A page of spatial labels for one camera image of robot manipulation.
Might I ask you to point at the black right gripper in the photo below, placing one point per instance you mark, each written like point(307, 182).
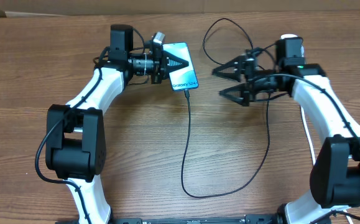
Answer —
point(247, 88)

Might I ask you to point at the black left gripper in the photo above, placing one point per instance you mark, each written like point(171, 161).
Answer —
point(161, 60)

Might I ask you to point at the blue-framed smartphone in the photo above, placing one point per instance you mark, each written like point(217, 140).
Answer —
point(185, 78)

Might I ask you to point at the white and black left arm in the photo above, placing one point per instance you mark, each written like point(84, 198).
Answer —
point(73, 150)

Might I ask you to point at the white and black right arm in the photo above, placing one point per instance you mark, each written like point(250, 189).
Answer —
point(335, 176)

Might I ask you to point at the white charger plug adapter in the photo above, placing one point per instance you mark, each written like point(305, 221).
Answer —
point(286, 36)

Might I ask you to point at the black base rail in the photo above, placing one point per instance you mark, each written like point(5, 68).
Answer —
point(247, 219)

